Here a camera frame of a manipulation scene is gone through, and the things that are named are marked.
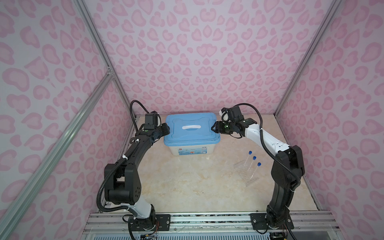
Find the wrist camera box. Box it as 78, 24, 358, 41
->
145, 111, 161, 129
219, 108, 228, 121

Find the left aluminium frame beam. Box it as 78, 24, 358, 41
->
0, 70, 115, 232

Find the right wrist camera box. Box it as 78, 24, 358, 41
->
219, 108, 228, 121

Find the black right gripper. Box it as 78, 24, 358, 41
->
209, 120, 236, 135

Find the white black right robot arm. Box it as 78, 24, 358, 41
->
211, 103, 305, 229

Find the blue plastic bin lid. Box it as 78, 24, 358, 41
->
164, 113, 221, 147

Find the aluminium corner frame post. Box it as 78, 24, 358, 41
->
274, 0, 345, 119

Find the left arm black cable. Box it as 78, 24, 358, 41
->
95, 99, 151, 213

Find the left rear corner post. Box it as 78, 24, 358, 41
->
73, 0, 131, 113

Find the white plastic storage bin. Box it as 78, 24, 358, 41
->
169, 144, 216, 156

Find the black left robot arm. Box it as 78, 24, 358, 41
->
97, 111, 170, 229

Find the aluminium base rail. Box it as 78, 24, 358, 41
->
81, 211, 344, 240

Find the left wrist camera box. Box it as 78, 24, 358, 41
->
145, 111, 161, 129

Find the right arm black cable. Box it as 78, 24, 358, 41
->
230, 102, 301, 240

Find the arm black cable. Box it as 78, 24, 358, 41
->
230, 102, 301, 240
95, 99, 151, 213

